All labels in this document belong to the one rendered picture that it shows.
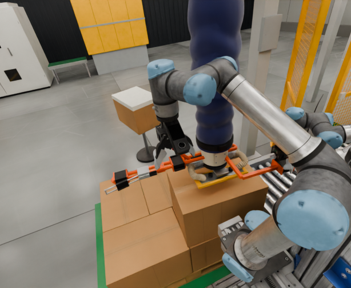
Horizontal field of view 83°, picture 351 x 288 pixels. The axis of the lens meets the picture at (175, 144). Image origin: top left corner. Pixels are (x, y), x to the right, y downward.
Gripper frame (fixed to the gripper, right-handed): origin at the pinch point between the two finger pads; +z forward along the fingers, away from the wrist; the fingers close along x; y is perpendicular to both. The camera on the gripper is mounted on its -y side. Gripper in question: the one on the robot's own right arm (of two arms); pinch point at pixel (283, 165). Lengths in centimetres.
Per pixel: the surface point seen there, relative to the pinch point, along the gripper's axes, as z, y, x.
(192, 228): 41, 55, -6
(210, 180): 10.6, 37.9, -14.3
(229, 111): -32.4, 25.7, -17.1
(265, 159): 59, -43, -61
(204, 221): 38, 46, -6
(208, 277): 118, 47, -2
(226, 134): -19.3, 27.3, -16.0
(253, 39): -38, -67, -137
